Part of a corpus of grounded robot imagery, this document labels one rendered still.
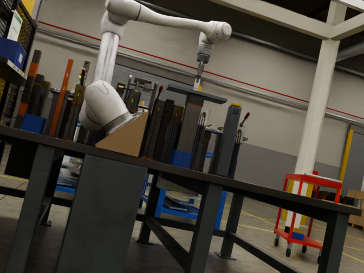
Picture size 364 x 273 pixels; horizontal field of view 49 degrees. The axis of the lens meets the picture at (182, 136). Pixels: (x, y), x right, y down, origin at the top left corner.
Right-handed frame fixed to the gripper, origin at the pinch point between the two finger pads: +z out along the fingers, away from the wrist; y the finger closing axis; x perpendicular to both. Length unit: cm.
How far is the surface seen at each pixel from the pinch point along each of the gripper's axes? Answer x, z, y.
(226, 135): -24.6, 25.0, 0.0
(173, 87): 12.9, 5.1, -10.5
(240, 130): -34.4, 17.9, 18.0
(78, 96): 70, 22, -1
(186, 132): -0.6, 29.0, -4.6
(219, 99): -15.6, 5.2, -4.9
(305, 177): -137, 30, 205
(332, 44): -191, -200, 394
